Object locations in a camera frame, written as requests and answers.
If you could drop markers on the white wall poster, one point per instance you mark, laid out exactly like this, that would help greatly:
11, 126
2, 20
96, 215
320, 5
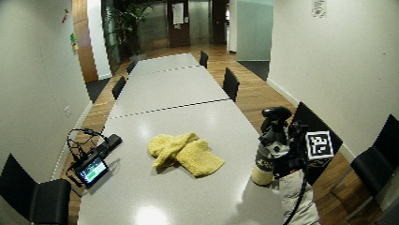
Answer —
320, 8

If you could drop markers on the green potted plant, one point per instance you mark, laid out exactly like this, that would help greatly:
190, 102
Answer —
129, 28

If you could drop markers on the white marker cube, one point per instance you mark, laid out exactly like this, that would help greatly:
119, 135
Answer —
320, 145

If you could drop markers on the yellow wall sticker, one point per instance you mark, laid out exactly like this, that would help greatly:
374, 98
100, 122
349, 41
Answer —
75, 47

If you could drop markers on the black spray bottle yellow liquid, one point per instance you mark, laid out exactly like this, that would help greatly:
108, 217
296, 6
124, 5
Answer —
264, 168

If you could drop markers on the white paper notice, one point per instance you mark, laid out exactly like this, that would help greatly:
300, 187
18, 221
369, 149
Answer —
177, 13

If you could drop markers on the yellow cloth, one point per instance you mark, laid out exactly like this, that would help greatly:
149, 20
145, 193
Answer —
183, 153

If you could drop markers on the brown wooden door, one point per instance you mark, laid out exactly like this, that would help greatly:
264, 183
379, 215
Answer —
179, 31

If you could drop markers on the red wall sticker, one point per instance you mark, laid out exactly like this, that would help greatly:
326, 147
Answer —
65, 15

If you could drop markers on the green wall sticker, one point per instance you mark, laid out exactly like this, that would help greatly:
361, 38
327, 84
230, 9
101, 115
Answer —
73, 37

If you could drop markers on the small screen device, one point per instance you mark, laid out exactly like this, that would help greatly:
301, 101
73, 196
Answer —
93, 171

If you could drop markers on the black box device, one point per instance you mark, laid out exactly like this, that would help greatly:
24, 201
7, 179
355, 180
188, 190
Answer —
109, 142

